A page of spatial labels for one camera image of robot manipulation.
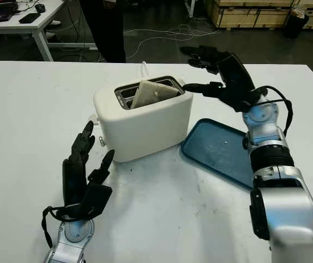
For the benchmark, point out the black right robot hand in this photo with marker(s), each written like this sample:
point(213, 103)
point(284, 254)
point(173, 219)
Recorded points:
point(236, 74)

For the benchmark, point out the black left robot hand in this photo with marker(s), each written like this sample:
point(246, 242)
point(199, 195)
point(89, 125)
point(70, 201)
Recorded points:
point(73, 180)

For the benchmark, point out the slice of bread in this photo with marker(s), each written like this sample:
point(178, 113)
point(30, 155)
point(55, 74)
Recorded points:
point(151, 93)

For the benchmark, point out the white two-slot toaster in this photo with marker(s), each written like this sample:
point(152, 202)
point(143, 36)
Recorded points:
point(145, 128)

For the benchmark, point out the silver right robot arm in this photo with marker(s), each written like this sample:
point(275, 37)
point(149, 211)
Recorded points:
point(285, 205)

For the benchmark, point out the blue plastic tray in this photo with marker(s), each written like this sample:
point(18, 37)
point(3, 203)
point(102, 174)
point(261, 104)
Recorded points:
point(216, 153)

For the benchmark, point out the black waste bin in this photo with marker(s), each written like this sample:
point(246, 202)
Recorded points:
point(295, 26)

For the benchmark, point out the person in black trousers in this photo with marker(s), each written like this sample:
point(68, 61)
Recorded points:
point(110, 33)

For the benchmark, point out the white shoe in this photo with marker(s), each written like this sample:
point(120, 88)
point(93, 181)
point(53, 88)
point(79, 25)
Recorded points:
point(50, 35)
point(54, 22)

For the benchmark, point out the black smartphone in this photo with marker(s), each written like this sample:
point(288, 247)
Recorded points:
point(29, 18)

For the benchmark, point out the white office desk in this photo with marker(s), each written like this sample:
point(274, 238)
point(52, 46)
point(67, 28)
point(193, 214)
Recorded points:
point(49, 12)

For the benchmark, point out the black computer mouse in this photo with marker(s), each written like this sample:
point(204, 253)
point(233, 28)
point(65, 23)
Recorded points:
point(40, 8)

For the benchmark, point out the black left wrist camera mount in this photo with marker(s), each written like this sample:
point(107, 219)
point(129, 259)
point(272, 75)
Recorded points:
point(96, 200)

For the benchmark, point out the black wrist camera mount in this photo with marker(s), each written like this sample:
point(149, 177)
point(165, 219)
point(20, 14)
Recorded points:
point(96, 200)
point(238, 105)

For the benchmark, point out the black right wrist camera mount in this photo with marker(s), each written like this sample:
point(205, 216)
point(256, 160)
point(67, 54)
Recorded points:
point(238, 105)

